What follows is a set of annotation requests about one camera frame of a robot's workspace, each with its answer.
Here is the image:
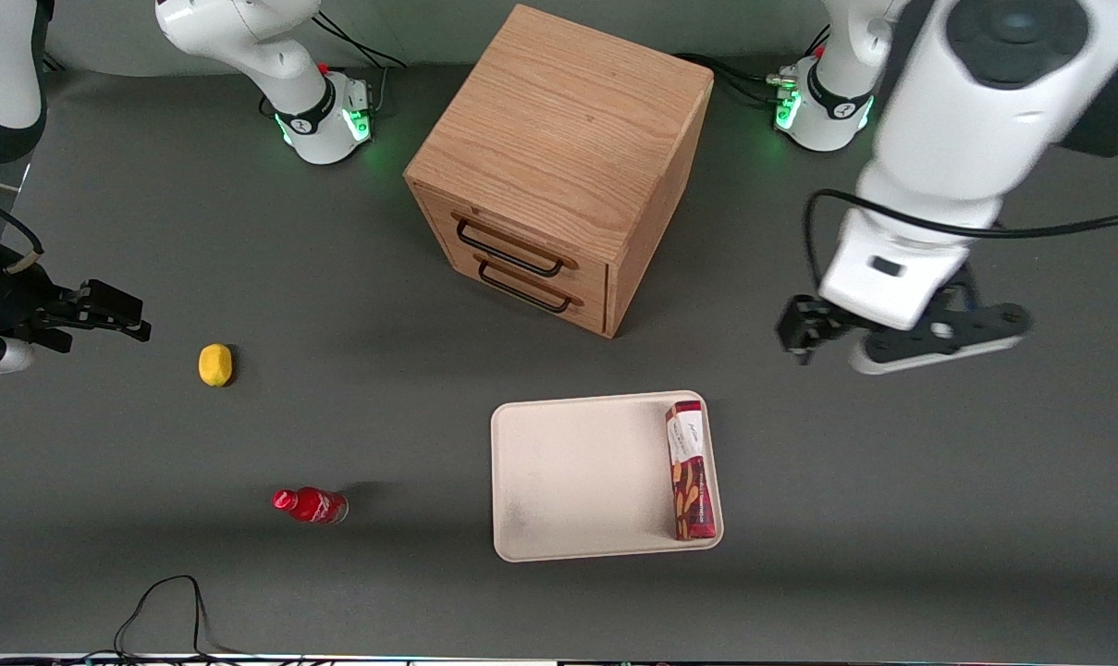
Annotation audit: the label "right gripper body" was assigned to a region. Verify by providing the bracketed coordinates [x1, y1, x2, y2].
[0, 248, 84, 339]

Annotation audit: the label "red cookie box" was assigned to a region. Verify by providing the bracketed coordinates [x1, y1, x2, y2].
[665, 400, 716, 541]

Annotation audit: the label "white rectangular tray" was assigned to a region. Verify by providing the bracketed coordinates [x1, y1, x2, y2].
[490, 390, 724, 563]

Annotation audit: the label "yellow lemon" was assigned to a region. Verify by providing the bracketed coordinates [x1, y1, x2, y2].
[198, 343, 234, 388]

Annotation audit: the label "wooden lower drawer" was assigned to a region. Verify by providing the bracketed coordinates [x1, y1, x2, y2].
[424, 231, 608, 335]

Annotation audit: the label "wooden drawer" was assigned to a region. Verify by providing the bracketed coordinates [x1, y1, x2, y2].
[415, 188, 610, 299]
[424, 231, 608, 335]

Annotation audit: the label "wooden upper drawer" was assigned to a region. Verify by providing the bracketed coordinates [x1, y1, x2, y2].
[415, 188, 610, 299]

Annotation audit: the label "red cola bottle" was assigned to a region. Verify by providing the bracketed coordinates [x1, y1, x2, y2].
[272, 487, 349, 525]

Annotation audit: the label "wooden drawer cabinet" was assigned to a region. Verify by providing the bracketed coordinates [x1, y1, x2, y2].
[403, 5, 715, 339]

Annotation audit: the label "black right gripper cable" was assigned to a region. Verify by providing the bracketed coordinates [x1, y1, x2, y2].
[0, 194, 44, 275]

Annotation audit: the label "black left arm base cables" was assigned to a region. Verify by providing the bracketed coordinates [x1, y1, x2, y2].
[672, 51, 800, 108]

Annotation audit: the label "black arm base cables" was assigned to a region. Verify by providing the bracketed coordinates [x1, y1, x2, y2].
[672, 51, 800, 108]
[313, 9, 410, 117]

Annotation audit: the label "thin black table cable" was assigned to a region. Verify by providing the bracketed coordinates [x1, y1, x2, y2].
[113, 574, 277, 663]

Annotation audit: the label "black lower drawer handle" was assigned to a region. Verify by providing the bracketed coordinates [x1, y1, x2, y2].
[475, 259, 584, 315]

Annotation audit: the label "black drawer handle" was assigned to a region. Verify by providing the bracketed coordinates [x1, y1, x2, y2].
[451, 213, 579, 278]
[475, 259, 584, 315]

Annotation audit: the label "black upper drawer handle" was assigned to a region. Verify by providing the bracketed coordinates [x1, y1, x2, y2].
[451, 213, 579, 278]

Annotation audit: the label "black right arm base cables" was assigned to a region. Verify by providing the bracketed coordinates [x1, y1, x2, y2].
[313, 9, 410, 117]

